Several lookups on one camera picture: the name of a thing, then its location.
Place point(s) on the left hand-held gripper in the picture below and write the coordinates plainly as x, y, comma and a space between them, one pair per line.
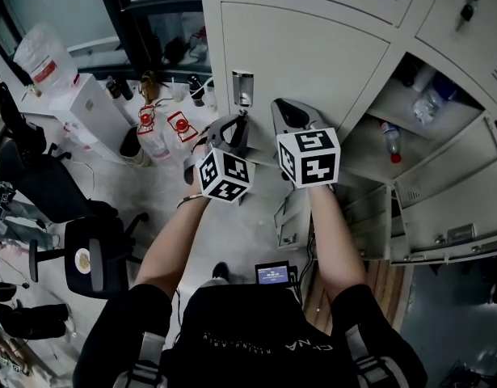
226, 176

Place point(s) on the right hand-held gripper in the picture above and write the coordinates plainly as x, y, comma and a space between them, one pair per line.
308, 160

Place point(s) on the grey locker door with latch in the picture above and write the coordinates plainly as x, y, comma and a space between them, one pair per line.
304, 55

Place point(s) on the small grey locker door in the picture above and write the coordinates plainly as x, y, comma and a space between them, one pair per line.
292, 216

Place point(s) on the narrow grey locker door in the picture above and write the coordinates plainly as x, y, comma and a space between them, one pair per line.
369, 224

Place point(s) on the large grey locker door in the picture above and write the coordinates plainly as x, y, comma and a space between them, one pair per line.
446, 184

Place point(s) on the person's right forearm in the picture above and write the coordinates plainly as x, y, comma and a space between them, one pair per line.
337, 241

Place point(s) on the person's left forearm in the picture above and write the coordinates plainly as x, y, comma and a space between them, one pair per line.
167, 249

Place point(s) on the grey metal locker cabinet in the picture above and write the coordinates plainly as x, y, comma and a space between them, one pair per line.
209, 35

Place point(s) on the grey locker door with keys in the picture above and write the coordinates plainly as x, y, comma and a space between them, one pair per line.
490, 14

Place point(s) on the black flask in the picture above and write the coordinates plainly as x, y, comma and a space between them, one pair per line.
195, 91

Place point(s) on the clear cup with straw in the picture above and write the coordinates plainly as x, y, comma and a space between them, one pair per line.
177, 92

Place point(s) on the brown bag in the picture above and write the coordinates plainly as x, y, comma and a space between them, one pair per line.
149, 87

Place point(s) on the clear bottle with red cap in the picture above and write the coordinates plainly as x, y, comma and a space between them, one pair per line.
390, 140

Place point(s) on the dark bottle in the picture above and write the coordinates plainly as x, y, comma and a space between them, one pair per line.
119, 89

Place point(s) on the crumpled clear plastic bottle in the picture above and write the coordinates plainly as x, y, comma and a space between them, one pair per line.
426, 105

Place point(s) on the white cup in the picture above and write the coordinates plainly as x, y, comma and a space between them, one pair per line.
424, 77

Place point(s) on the person's black shoe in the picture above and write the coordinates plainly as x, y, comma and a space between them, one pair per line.
220, 271

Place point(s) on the small screen device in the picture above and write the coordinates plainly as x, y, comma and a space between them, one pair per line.
272, 274

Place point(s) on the black office chair with jacket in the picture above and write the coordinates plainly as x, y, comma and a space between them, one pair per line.
42, 180

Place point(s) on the small round plate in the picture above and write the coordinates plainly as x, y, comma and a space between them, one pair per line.
82, 261

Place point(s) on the clear water jug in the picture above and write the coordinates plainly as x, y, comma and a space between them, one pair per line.
46, 59

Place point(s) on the person's black shirt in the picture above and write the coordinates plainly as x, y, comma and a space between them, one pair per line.
248, 338

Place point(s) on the black key bunch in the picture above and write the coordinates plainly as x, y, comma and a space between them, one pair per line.
468, 6

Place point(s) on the black bag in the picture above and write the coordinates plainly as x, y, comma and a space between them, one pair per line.
34, 319

